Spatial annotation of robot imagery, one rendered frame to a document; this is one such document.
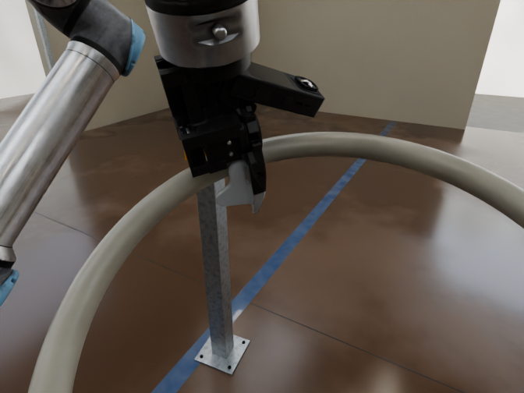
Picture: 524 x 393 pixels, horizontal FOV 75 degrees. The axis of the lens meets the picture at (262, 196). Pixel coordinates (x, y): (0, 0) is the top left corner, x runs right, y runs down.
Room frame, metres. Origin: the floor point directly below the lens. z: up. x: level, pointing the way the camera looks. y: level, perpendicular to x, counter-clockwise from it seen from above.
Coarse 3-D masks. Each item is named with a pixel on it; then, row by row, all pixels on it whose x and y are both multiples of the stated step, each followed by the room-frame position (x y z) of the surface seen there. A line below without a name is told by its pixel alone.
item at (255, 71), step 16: (256, 64) 0.38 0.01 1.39; (240, 80) 0.33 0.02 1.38; (256, 80) 0.34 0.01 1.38; (272, 80) 0.35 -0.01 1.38; (288, 80) 0.38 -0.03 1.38; (304, 80) 0.38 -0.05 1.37; (240, 96) 0.34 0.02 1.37; (256, 96) 0.34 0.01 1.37; (272, 96) 0.35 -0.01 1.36; (288, 96) 0.36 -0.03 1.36; (304, 96) 0.36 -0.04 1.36; (320, 96) 0.38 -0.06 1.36; (304, 112) 0.37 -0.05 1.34
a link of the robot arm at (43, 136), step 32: (96, 0) 0.83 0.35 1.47; (64, 32) 0.81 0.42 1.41; (96, 32) 0.80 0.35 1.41; (128, 32) 0.83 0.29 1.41; (64, 64) 0.74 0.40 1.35; (96, 64) 0.76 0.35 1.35; (128, 64) 0.82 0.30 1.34; (64, 96) 0.70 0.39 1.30; (96, 96) 0.75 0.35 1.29; (32, 128) 0.64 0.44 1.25; (64, 128) 0.67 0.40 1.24; (0, 160) 0.60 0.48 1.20; (32, 160) 0.61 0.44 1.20; (64, 160) 0.67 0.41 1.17; (0, 192) 0.56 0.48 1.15; (32, 192) 0.59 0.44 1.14; (0, 224) 0.54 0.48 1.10; (0, 256) 0.51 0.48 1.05; (0, 288) 0.48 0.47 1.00
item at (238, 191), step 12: (228, 168) 0.36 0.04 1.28; (240, 168) 0.36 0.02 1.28; (240, 180) 0.36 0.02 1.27; (228, 192) 0.36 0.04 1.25; (240, 192) 0.37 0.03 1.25; (252, 192) 0.36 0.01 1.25; (264, 192) 0.37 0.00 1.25; (228, 204) 0.36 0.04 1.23; (240, 204) 0.37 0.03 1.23; (252, 204) 0.39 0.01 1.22
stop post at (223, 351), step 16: (208, 192) 1.10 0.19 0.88; (208, 208) 1.10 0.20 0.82; (224, 208) 1.15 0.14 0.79; (208, 224) 1.11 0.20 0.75; (224, 224) 1.14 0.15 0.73; (208, 240) 1.11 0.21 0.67; (224, 240) 1.13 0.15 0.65; (208, 256) 1.11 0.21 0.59; (224, 256) 1.13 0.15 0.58; (208, 272) 1.11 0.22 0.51; (224, 272) 1.12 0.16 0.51; (208, 288) 1.12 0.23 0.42; (224, 288) 1.11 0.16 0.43; (208, 304) 1.12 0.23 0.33; (224, 304) 1.10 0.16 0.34; (224, 320) 1.09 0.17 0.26; (224, 336) 1.09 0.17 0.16; (208, 352) 1.13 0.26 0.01; (224, 352) 1.10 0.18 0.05; (240, 352) 1.13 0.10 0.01; (224, 368) 1.04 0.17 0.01
